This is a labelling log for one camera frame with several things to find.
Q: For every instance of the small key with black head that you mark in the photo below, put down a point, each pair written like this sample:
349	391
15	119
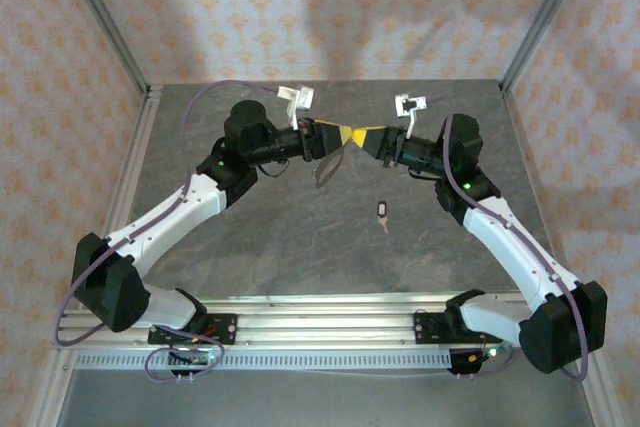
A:
382	209

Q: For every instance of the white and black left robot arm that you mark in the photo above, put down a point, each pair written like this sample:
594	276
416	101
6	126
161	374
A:
165	217

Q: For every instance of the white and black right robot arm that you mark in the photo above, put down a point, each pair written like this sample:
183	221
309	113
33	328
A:
505	237

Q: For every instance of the grey metal panel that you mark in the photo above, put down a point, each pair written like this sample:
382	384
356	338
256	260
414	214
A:
325	402

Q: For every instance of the aluminium table rail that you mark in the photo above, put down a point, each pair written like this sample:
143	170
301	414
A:
131	172

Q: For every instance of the aluminium frame post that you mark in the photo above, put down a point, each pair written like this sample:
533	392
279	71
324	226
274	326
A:
542	22
109	22

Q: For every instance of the long aluminium mounting rail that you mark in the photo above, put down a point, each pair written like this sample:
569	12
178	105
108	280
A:
325	329

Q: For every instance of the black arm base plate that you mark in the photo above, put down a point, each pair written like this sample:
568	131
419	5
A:
425	329
225	329

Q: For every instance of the black electronics mount with LED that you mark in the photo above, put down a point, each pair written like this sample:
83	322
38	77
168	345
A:
470	359
195	358

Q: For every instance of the aluminium frame leg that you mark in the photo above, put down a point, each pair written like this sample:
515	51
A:
595	397
52	387

